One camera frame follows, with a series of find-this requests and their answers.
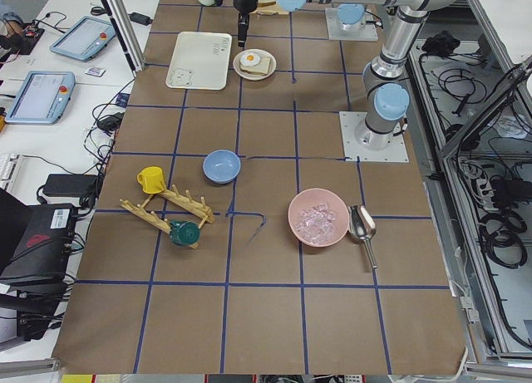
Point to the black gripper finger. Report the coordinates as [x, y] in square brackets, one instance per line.
[243, 26]

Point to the cream round plate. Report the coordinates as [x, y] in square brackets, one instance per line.
[252, 77]

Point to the bottom bread slice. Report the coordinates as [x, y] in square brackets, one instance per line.
[261, 69]

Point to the wooden cutting board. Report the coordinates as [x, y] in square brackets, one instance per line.
[269, 8]

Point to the fried egg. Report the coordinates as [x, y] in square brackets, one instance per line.
[249, 59]

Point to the cream bear tray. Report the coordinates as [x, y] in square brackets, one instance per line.
[200, 61]

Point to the blue bowl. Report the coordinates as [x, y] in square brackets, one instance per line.
[221, 166]

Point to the upper teach pendant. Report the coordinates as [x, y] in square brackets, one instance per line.
[84, 39]

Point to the teach pendant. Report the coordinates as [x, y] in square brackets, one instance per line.
[84, 39]
[42, 98]

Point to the yellow mug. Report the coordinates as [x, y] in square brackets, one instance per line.
[152, 180]

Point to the pink bowl with ice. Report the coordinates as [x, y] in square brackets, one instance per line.
[318, 217]

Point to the lower teach pendant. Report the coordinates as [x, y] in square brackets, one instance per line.
[42, 98]

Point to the dark green mug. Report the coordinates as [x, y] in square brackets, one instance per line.
[184, 233]

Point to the black power adapter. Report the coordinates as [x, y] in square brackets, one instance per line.
[80, 186]

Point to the metal scoop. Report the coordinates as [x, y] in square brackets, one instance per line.
[362, 228]

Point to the black computer box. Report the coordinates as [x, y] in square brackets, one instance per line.
[35, 241]

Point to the aluminium frame post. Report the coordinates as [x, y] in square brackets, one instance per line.
[120, 20]

